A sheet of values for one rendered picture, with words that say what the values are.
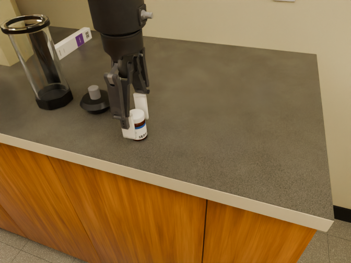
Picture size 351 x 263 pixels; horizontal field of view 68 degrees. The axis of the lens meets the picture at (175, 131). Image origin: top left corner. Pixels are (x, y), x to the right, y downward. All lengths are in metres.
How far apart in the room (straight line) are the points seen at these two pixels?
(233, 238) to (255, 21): 0.77
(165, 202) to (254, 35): 0.73
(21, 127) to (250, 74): 0.69
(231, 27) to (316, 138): 0.60
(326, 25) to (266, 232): 0.75
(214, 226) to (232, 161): 0.20
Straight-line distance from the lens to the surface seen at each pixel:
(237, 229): 0.68
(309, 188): 0.58
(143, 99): 0.61
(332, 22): 1.11
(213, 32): 1.14
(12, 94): 0.95
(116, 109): 0.52
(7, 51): 1.14
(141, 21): 0.48
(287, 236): 0.67
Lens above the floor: 1.36
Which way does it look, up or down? 41 degrees down
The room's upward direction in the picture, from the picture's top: 2 degrees counter-clockwise
